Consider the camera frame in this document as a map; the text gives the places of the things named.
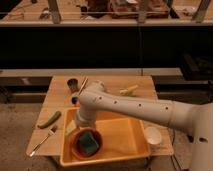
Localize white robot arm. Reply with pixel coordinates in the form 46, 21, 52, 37
75, 80, 213, 171

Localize green sponge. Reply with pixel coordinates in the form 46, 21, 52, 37
79, 131, 99, 156

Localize wooden handled brush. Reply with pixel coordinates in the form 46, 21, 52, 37
71, 77, 88, 105

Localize orange bowl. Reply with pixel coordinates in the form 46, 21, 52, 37
70, 128, 102, 159

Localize dark metal cup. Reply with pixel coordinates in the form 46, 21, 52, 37
67, 78, 78, 93

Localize yellow plastic tray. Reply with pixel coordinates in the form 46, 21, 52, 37
60, 108, 151, 167

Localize green cucumber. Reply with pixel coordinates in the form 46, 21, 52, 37
37, 111, 62, 129

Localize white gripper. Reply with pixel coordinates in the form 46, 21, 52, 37
65, 110, 96, 136

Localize black cable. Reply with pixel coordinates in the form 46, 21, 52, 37
168, 128, 198, 171

